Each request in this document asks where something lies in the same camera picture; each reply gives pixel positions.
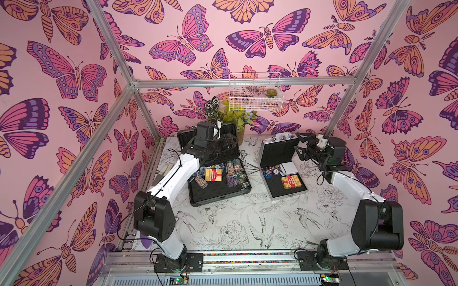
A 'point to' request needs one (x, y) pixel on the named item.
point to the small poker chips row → (269, 171)
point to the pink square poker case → (280, 174)
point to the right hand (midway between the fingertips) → (297, 138)
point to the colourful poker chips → (235, 176)
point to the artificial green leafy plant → (218, 111)
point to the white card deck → (288, 168)
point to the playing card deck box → (213, 174)
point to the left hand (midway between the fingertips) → (236, 140)
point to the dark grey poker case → (216, 191)
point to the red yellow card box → (291, 182)
